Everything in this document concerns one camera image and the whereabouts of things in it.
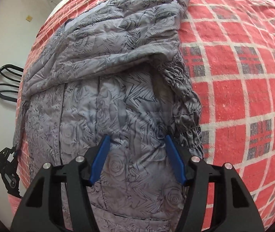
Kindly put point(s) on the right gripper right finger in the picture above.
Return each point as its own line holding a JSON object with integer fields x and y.
{"x": 233, "y": 207}

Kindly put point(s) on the black metal chair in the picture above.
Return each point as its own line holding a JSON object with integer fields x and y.
{"x": 10, "y": 79}

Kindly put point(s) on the grey quilted floral jacket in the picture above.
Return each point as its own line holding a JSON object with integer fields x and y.
{"x": 116, "y": 70}

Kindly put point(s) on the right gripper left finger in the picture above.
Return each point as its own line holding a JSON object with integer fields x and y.
{"x": 41, "y": 206}

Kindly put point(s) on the yellow wall switch plate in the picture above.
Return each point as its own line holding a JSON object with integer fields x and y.
{"x": 29, "y": 18}

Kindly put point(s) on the red plaid bed blanket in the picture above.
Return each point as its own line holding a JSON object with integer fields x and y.
{"x": 228, "y": 47}

